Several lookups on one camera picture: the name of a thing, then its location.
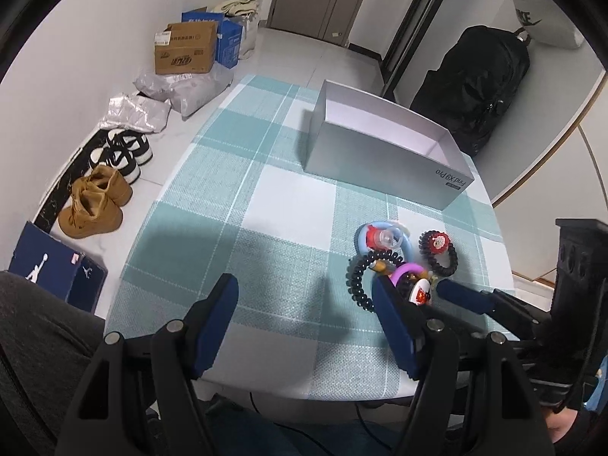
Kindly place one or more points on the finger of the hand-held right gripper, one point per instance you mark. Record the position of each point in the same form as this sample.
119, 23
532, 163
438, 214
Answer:
458, 292

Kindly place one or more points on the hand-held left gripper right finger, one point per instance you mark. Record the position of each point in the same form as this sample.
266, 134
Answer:
394, 323

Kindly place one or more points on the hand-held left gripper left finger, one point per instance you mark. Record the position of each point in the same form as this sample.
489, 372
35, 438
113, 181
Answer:
218, 323

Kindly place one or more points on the white red charm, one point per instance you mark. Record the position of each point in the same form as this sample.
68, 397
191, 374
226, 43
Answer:
422, 292

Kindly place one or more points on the small gold bead charm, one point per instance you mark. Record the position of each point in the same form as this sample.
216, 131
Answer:
380, 266

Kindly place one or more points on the red clear plastic ornament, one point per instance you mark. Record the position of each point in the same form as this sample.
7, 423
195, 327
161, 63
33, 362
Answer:
380, 238

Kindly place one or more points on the silver cardboard box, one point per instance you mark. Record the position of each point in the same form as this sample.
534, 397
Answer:
380, 161

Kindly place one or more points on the teal checked tablecloth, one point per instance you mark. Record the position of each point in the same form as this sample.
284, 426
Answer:
213, 190

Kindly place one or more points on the person's blue jeans leg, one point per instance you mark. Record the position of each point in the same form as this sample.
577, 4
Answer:
294, 437

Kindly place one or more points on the brown suede boot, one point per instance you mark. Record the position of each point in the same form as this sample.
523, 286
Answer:
90, 216
111, 184

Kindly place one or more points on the navy shoe box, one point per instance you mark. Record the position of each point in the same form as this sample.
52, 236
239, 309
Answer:
42, 263

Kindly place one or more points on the person's grey clothing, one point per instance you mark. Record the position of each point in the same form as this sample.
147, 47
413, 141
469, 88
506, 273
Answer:
33, 342

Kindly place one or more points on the black white sneaker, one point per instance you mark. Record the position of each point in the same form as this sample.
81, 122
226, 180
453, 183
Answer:
116, 164
130, 146

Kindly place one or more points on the black marbled board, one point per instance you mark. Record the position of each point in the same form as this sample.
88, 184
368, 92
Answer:
61, 185

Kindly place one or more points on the black backpack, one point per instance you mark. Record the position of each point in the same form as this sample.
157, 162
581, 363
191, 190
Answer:
475, 80

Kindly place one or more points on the silver crinkled bag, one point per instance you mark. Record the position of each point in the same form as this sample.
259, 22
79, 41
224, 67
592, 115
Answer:
135, 113

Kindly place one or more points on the large grey plastic bag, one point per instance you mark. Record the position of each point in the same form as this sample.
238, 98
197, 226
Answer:
202, 90

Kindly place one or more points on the small grey plastic bag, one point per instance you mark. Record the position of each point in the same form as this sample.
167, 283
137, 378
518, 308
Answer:
159, 84

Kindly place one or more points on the black tripod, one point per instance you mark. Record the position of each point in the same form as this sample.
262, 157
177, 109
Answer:
411, 33

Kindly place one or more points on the white bag black logo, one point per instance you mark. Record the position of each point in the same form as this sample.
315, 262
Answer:
532, 4

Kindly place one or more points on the brown cardboard box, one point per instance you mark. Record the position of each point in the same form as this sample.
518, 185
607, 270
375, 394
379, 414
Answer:
185, 50

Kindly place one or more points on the blue cardboard box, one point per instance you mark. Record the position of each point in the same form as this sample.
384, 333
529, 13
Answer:
230, 42

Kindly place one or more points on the white tote bag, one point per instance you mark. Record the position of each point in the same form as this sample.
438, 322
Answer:
249, 38

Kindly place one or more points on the beige folded cloth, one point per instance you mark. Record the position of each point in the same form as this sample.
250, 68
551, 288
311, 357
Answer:
237, 5

